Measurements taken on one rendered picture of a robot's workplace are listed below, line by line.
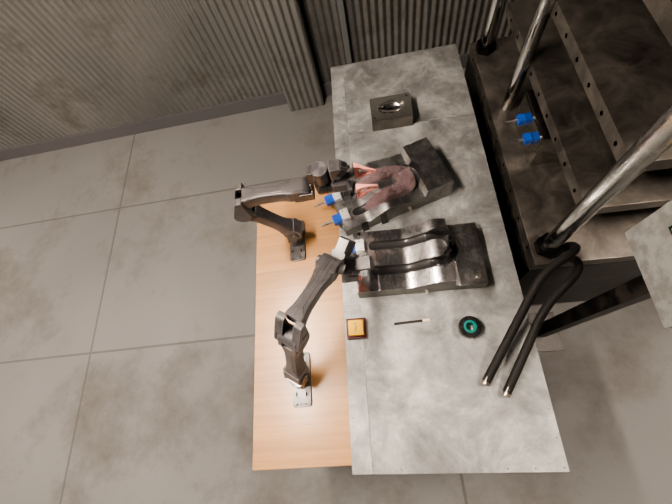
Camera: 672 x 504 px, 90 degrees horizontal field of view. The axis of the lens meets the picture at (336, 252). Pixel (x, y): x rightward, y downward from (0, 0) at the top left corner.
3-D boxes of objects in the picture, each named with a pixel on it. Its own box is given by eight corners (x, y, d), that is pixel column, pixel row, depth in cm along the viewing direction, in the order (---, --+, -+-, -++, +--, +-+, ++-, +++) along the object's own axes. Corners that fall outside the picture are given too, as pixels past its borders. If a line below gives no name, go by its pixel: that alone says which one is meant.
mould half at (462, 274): (359, 298, 141) (355, 289, 128) (355, 241, 151) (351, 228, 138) (485, 287, 134) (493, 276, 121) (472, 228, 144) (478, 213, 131)
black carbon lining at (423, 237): (371, 278, 136) (369, 270, 127) (368, 241, 142) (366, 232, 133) (461, 269, 131) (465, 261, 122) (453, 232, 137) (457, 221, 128)
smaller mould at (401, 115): (372, 131, 172) (371, 121, 166) (370, 109, 178) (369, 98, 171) (412, 125, 169) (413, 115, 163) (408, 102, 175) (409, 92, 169)
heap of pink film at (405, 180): (367, 214, 148) (365, 205, 141) (352, 183, 156) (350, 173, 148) (422, 192, 148) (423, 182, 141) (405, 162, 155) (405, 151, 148)
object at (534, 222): (530, 270, 140) (535, 265, 135) (468, 53, 190) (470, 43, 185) (765, 248, 128) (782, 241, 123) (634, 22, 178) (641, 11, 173)
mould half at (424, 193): (347, 236, 152) (343, 225, 142) (328, 191, 163) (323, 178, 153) (450, 194, 151) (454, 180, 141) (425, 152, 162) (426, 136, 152)
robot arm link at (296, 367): (294, 365, 128) (288, 318, 104) (309, 374, 126) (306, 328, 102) (284, 379, 124) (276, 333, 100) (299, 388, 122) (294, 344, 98)
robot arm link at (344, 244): (339, 234, 119) (327, 230, 108) (360, 244, 116) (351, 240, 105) (326, 264, 120) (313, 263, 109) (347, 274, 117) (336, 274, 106)
